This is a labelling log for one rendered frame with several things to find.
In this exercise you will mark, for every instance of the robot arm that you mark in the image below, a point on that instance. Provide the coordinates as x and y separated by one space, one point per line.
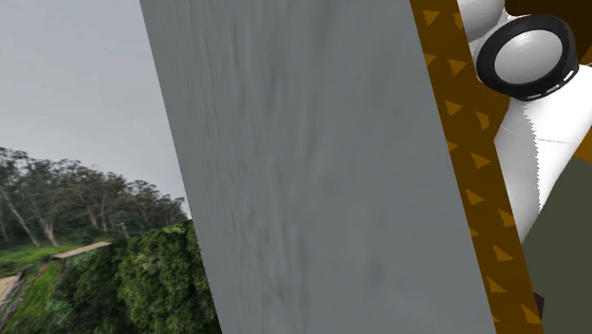
520 152

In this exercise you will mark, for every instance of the dark grey robot stand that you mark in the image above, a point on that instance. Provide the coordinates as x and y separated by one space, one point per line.
566 259

